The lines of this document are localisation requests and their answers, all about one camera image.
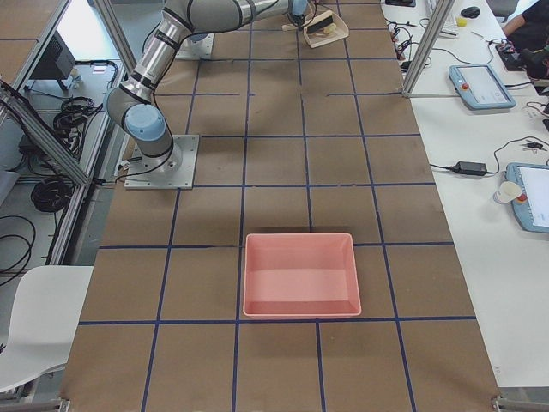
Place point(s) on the white plastic dustpan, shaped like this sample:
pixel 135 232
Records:
pixel 317 40

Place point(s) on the pale bread chunk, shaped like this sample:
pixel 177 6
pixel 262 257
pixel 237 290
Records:
pixel 328 30

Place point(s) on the white hand brush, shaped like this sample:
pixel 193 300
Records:
pixel 311 24

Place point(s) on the pink plastic tray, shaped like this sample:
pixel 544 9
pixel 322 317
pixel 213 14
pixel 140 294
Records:
pixel 300 275

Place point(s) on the black power brick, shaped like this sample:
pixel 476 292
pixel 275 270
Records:
pixel 470 168

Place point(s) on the paper cup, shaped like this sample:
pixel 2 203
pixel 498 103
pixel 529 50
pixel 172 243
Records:
pixel 507 192

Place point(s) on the upper teach pendant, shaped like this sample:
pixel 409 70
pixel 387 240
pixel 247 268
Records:
pixel 479 87

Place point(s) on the teach pendant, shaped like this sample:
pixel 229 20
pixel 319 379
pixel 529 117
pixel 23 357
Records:
pixel 479 87
pixel 531 207

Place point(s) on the white chair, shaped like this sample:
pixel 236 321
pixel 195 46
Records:
pixel 45 314

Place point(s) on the lower teach pendant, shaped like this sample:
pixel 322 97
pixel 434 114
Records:
pixel 531 207

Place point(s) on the black control box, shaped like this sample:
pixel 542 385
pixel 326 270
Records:
pixel 57 61

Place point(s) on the black computer mouse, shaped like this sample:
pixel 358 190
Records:
pixel 471 12

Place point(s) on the person in black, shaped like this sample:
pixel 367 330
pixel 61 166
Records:
pixel 528 32

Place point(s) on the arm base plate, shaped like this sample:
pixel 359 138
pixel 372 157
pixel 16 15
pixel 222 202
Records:
pixel 176 171

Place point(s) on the aluminium frame column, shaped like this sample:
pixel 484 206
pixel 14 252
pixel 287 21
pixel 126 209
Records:
pixel 434 27

